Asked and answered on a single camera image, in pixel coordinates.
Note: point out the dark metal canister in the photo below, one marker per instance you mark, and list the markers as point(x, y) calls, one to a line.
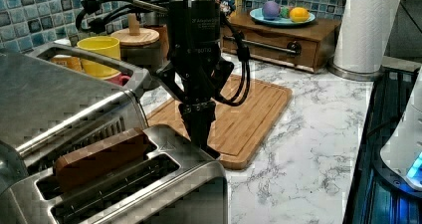
point(145, 56)

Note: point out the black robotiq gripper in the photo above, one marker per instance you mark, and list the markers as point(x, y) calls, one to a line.
point(194, 53)

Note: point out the wooden drawer box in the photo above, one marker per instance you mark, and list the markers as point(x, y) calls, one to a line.
point(317, 39)

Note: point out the stainless toaster oven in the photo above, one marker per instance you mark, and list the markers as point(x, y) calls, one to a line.
point(47, 110)

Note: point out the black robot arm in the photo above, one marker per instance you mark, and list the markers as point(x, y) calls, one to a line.
point(220, 76)

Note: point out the purple toy eggplant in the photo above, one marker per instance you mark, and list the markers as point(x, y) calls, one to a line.
point(271, 10)

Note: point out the black drawer handle bar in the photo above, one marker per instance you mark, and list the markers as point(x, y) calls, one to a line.
point(293, 48)

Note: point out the round wooden canister lid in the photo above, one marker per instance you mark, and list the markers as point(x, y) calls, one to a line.
point(134, 35)

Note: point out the bamboo cutting board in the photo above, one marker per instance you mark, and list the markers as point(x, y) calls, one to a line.
point(236, 133)

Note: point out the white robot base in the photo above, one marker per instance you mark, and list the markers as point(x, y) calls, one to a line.
point(402, 152)

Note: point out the red mug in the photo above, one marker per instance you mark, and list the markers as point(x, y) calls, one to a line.
point(118, 79)

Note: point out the yellow toy lemon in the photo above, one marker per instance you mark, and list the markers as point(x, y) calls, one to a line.
point(299, 14)

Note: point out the light blue plate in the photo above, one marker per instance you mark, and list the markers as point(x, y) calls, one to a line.
point(257, 16)

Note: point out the orange mug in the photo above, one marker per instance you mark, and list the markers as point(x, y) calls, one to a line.
point(68, 61)

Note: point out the wooden toy bread slice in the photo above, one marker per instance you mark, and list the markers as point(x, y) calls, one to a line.
point(87, 163)

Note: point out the silver two-slot toaster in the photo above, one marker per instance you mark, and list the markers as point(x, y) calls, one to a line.
point(175, 183)

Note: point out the green toy fruit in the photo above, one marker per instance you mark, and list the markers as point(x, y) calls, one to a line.
point(285, 12)

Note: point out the white paper towel roll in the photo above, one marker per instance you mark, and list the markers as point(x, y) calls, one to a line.
point(362, 40)

